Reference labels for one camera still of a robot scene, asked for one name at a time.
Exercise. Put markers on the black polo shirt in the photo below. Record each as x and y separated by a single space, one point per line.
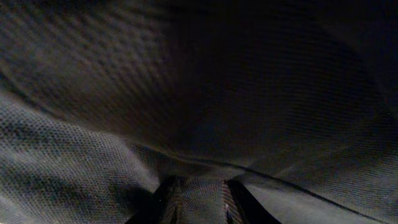
101 101

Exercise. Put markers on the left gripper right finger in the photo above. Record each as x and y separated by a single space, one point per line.
241 207

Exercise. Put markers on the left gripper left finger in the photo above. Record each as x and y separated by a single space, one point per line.
162 207

